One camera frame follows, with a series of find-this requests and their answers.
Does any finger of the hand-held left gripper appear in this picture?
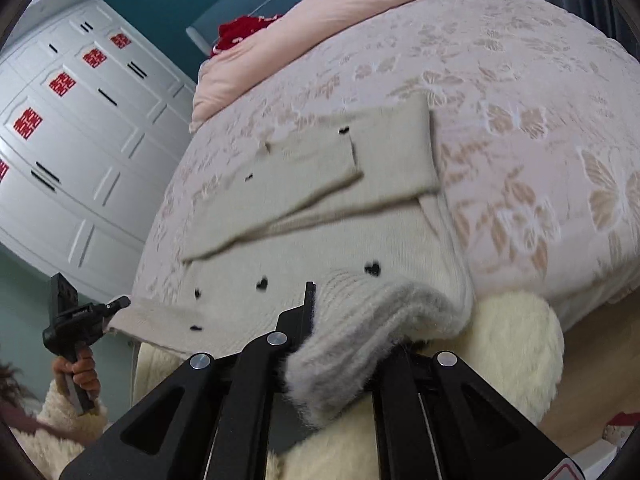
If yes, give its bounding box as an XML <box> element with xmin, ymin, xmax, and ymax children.
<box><xmin>102</xmin><ymin>296</ymin><xmax>132</xmax><ymax>335</ymax></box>

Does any red and white cloth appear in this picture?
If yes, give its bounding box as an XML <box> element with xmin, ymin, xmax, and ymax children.
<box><xmin>602</xmin><ymin>409</ymin><xmax>637</xmax><ymax>445</ymax></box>

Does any person's fluffy cream jacket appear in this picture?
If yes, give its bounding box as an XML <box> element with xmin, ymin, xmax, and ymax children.
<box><xmin>132</xmin><ymin>290</ymin><xmax>567</xmax><ymax>480</ymax></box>

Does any pink duvet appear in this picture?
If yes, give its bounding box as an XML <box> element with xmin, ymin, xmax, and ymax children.
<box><xmin>189</xmin><ymin>0</ymin><xmax>487</xmax><ymax>134</ymax></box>

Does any person's left hand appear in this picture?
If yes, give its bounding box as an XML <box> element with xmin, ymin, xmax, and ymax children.
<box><xmin>52</xmin><ymin>346</ymin><xmax>102</xmax><ymax>405</ymax></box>

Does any person's left forearm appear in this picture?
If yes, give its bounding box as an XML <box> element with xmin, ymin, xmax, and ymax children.
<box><xmin>34</xmin><ymin>379</ymin><xmax>115</xmax><ymax>461</ymax></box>

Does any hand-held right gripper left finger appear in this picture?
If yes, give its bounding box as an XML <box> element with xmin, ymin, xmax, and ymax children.
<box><xmin>60</xmin><ymin>281</ymin><xmax>317</xmax><ymax>480</ymax></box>

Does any person's dark hair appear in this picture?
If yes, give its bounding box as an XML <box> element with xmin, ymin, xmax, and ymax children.
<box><xmin>0</xmin><ymin>359</ymin><xmax>58</xmax><ymax>436</ymax></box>

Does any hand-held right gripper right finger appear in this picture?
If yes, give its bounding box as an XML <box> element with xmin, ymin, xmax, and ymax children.
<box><xmin>371</xmin><ymin>344</ymin><xmax>587</xmax><ymax>480</ymax></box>

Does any beige sweater with black hearts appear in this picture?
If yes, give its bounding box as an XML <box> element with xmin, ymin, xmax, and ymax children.
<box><xmin>107</xmin><ymin>93</ymin><xmax>477</xmax><ymax>429</ymax></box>

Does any white wardrobe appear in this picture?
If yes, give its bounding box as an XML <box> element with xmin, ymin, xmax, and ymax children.
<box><xmin>0</xmin><ymin>0</ymin><xmax>199</xmax><ymax>288</ymax></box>

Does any bed with floral cover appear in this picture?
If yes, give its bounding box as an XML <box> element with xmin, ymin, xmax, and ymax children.
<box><xmin>129</xmin><ymin>0</ymin><xmax>640</xmax><ymax>332</ymax></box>

